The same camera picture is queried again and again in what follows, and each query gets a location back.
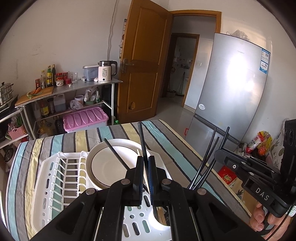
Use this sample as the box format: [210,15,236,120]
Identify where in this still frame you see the striped tablecloth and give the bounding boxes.
[5,119,253,241]

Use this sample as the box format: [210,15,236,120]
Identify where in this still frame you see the brown wooden door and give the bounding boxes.
[117,1,173,123]

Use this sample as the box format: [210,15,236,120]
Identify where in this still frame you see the pink plastic basket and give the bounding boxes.
[8,124,27,140]

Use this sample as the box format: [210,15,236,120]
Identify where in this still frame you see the metal stove rack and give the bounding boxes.
[1,108,29,149]

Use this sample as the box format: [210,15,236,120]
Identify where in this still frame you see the green oil bottle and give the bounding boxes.
[47,65,53,87]

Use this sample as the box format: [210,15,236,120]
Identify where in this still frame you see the white stacked bowls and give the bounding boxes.
[86,138,142,189]

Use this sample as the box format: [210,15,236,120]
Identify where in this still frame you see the white plastic dish rack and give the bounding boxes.
[31,151,171,240]

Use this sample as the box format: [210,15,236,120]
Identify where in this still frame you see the white utensil cup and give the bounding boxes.
[153,206,170,226]

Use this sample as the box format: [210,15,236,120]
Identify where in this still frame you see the wooden cutting board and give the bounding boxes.
[16,86,54,106]

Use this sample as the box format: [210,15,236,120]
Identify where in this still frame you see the dark sauce bottle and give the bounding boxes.
[52,64,56,86]

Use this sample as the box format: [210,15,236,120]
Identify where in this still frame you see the white electric kettle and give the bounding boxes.
[98,60,118,82]

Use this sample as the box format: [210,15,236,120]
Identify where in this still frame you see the metal shelf table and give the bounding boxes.
[16,78,122,140]

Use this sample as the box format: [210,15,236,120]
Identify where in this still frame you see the red yellow snack bag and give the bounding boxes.
[245,131,273,156]

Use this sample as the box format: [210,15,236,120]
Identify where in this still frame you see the silver refrigerator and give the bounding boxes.
[186,33,270,157]

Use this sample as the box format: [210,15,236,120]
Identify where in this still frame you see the steel steamer pot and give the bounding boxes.
[0,82,13,105]

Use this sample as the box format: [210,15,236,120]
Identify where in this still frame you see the pink lid storage bin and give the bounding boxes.
[63,107,109,133]

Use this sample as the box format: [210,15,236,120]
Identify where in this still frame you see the grey storage box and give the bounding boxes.
[83,65,99,81]

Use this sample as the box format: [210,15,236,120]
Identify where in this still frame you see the person's right hand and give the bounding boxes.
[249,201,292,240]

